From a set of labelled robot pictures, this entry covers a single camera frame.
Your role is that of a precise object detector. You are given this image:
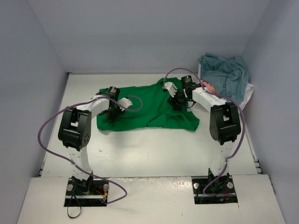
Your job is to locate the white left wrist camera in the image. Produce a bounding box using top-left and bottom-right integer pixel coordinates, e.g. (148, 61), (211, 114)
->
(117, 97), (133, 111)

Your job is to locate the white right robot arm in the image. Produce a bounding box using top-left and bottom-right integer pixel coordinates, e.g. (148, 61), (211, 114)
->
(163, 76), (241, 192)

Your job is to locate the green t shirt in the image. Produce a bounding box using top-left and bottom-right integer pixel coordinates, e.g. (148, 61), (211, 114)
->
(97, 78), (199, 132)

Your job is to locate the pink t shirt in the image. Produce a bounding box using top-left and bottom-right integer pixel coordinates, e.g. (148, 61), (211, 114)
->
(202, 80), (217, 94)

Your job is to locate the white laundry basket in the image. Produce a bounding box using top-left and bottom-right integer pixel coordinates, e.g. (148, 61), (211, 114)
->
(198, 63), (202, 80)

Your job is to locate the black loop cable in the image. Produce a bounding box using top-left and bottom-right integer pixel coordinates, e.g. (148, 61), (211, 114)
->
(67, 195), (83, 219)

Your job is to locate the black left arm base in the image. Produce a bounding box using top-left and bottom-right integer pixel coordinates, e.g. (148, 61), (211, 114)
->
(64, 179), (109, 207)

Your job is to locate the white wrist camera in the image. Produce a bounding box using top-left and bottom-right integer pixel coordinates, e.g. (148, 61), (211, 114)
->
(117, 97), (133, 111)
(163, 82), (178, 98)

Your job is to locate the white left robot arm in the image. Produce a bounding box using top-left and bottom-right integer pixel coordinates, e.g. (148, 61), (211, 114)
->
(58, 86), (133, 196)

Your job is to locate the grey-blue t shirt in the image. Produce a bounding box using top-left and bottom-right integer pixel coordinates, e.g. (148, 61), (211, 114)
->
(199, 53), (249, 104)

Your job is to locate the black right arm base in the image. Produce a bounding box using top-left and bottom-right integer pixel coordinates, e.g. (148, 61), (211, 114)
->
(192, 175), (238, 204)

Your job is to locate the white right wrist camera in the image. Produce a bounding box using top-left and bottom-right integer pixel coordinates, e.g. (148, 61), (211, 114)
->
(163, 82), (178, 98)

